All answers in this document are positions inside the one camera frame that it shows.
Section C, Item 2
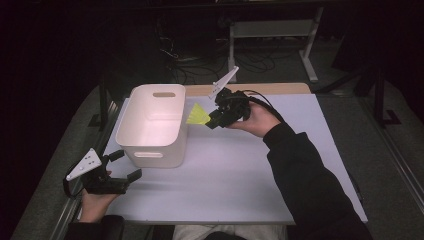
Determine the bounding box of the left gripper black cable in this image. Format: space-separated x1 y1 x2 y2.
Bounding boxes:
62 169 84 200

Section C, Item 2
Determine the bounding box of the person's left hand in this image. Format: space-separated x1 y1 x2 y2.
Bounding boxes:
78 170 120 224

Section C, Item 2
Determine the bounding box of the white metal desk frame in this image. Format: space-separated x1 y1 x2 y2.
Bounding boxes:
227 6 325 84

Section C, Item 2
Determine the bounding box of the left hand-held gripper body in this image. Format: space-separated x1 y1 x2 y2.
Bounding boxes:
65 148 131 195

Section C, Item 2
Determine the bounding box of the white plastic storage bin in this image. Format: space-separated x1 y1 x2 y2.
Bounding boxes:
114 83 188 169

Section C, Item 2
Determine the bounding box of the person's right hand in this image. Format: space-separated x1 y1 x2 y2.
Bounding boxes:
227 100 283 139

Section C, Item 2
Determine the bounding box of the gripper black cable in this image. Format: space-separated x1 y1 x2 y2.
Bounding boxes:
62 169 84 200
238 88 286 124

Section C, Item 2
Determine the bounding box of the yellow shuttlecock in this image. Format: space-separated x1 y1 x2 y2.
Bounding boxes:
185 102 212 126

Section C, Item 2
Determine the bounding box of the white table cover sheet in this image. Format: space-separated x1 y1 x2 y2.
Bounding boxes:
78 93 369 225

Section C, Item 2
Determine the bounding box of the aluminium rail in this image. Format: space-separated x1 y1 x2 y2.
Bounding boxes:
359 98 424 213
49 99 122 240

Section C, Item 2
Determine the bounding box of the black metal stand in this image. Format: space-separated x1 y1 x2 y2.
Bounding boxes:
314 61 403 129
87 74 118 132

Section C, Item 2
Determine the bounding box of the person's lap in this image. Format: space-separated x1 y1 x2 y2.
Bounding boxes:
171 223 288 240

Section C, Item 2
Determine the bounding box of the tangle of floor cables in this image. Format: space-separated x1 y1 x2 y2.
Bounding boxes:
154 19 301 86

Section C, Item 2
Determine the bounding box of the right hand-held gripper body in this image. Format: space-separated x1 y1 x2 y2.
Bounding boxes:
208 65 252 129

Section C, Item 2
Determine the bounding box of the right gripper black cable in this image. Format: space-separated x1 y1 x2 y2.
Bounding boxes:
238 88 286 124

